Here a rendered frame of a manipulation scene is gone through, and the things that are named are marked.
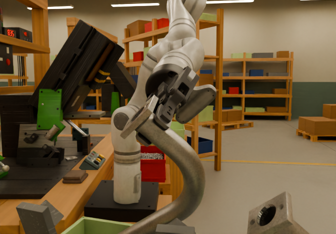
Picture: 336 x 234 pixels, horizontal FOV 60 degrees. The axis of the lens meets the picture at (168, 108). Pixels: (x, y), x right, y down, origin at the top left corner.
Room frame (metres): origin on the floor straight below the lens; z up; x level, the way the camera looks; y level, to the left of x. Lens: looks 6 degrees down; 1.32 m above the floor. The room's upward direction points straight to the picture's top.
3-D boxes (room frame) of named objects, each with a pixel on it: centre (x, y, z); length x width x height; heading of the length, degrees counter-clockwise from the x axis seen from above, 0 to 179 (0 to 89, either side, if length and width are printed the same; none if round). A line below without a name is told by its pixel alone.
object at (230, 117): (8.10, -1.68, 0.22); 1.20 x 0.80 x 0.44; 122
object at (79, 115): (1.67, 0.57, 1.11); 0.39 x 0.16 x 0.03; 91
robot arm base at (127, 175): (1.00, 0.14, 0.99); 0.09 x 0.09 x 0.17; 86
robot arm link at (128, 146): (0.99, 0.14, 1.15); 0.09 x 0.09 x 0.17; 71
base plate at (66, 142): (1.59, 0.67, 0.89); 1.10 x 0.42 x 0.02; 1
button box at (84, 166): (1.40, 0.37, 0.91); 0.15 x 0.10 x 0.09; 1
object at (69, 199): (1.59, 0.39, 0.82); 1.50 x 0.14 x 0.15; 1
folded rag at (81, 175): (1.19, 0.39, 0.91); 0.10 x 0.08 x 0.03; 179
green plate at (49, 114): (1.51, 0.61, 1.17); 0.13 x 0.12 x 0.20; 1
